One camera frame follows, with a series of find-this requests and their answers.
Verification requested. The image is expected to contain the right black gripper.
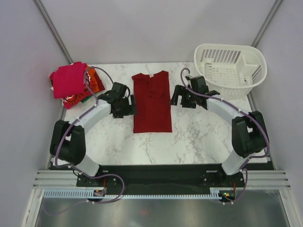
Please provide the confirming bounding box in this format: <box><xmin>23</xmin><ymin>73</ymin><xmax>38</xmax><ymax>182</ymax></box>
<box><xmin>169</xmin><ymin>85</ymin><xmax>197</xmax><ymax>109</ymax></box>

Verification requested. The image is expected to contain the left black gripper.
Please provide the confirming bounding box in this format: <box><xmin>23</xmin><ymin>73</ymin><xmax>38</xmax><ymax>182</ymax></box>
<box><xmin>113</xmin><ymin>95</ymin><xmax>137</xmax><ymax>119</ymax></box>

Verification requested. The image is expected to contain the dark red t-shirt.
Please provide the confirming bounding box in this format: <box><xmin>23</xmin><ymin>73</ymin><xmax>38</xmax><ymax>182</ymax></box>
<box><xmin>132</xmin><ymin>71</ymin><xmax>172</xmax><ymax>133</ymax></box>

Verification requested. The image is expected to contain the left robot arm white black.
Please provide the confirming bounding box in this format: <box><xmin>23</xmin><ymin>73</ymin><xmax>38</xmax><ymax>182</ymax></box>
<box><xmin>50</xmin><ymin>82</ymin><xmax>137</xmax><ymax>186</ymax></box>

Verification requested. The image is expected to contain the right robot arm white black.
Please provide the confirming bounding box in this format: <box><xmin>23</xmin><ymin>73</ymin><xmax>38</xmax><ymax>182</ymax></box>
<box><xmin>170</xmin><ymin>76</ymin><xmax>269</xmax><ymax>186</ymax></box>

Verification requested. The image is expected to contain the orange red printed folded shirt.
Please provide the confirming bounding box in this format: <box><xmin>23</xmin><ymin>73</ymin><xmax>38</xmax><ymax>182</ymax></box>
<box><xmin>62</xmin><ymin>69</ymin><xmax>105</xmax><ymax>109</ymax></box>

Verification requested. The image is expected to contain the green folded shirt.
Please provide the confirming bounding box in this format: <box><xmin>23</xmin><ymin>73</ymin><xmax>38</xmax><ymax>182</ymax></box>
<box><xmin>81</xmin><ymin>95</ymin><xmax>92</xmax><ymax>103</ymax></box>

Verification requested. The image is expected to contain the white plastic laundry basket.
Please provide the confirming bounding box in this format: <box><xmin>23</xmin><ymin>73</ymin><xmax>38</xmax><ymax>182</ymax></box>
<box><xmin>194</xmin><ymin>44</ymin><xmax>267</xmax><ymax>100</ymax></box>

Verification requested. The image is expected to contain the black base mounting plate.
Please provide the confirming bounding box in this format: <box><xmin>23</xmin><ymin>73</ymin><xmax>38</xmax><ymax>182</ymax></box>
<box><xmin>76</xmin><ymin>164</ymin><xmax>244</xmax><ymax>194</ymax></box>

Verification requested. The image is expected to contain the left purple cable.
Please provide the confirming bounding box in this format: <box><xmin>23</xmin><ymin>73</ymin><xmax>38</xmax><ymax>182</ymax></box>
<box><xmin>53</xmin><ymin>67</ymin><xmax>114</xmax><ymax>167</ymax></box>

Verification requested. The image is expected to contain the white slotted cable duct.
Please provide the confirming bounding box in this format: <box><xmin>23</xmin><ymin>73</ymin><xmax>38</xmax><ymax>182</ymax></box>
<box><xmin>43</xmin><ymin>188</ymin><xmax>222</xmax><ymax>200</ymax></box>

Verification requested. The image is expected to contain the aluminium rail frame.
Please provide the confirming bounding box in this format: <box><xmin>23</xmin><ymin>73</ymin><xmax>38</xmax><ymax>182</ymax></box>
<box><xmin>33</xmin><ymin>170</ymin><xmax>77</xmax><ymax>189</ymax></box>

